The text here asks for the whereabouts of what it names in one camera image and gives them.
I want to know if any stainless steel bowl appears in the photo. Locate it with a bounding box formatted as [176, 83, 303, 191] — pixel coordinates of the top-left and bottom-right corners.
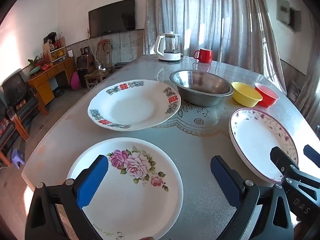
[169, 70, 234, 107]

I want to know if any yellow plastic bowl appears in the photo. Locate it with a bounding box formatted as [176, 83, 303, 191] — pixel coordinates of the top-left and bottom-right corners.
[231, 82, 263, 107]

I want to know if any pink bag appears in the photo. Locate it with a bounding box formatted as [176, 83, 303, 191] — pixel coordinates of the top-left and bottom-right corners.
[71, 71, 81, 90]

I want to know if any black armchair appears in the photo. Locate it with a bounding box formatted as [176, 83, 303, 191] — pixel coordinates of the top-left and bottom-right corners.
[1, 69, 39, 140]
[0, 100, 13, 167]

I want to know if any white plate with pink roses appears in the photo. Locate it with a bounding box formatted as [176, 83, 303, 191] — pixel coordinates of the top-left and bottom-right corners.
[66, 137, 184, 240]

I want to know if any orange wooden desk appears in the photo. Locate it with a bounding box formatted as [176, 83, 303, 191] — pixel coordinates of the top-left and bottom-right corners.
[27, 56, 75, 117]

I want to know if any small wooden desk shelf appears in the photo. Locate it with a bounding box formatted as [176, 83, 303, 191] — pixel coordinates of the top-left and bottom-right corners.
[42, 36, 67, 64]

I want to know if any wooden chair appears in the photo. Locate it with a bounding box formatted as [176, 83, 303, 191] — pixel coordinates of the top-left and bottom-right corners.
[84, 39, 112, 90]

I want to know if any wide sheer grey curtain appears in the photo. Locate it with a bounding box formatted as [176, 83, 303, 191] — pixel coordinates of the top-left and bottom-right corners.
[143, 0, 287, 93]

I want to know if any white plate with purple floral rim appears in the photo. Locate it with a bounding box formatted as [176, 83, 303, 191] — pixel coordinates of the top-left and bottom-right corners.
[229, 107, 299, 183]

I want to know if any wall electrical panel box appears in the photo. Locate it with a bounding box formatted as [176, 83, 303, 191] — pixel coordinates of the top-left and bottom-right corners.
[276, 0, 302, 33]

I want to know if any patterned cushion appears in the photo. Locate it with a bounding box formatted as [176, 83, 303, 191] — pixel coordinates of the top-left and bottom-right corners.
[287, 80, 303, 98]

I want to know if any green potted plant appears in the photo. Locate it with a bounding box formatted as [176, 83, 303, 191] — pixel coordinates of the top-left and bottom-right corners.
[27, 55, 43, 77]

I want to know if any narrow sheer grey curtain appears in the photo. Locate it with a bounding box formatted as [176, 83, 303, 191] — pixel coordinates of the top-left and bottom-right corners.
[294, 50, 320, 130]

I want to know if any black portable speaker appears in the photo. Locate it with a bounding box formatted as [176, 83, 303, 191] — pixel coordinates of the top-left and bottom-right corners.
[76, 54, 94, 80]

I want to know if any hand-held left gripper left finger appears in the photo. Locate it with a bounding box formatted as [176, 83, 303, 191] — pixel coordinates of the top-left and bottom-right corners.
[25, 154, 109, 240]

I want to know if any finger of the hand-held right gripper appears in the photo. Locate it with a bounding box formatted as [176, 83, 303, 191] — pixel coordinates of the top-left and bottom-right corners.
[270, 146, 300, 182]
[303, 144, 320, 168]

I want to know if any purple plastic stool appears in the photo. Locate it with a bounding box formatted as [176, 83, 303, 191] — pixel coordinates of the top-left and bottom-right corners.
[10, 149, 25, 169]

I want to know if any black flat television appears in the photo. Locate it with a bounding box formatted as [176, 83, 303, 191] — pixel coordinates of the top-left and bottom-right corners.
[88, 0, 136, 38]

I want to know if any red plastic bowl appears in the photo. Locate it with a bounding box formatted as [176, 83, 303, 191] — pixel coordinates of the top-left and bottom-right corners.
[254, 82, 279, 108]

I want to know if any white plate with red characters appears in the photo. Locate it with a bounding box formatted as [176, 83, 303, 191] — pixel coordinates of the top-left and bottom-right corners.
[87, 79, 181, 132]

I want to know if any red mug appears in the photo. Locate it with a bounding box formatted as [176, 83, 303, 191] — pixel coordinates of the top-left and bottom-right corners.
[192, 48, 213, 63]

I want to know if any white electric glass kettle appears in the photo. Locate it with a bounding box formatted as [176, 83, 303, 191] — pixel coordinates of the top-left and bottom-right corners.
[153, 31, 183, 62]

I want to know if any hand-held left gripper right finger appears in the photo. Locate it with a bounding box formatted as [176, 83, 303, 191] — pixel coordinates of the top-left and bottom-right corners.
[210, 155, 294, 240]

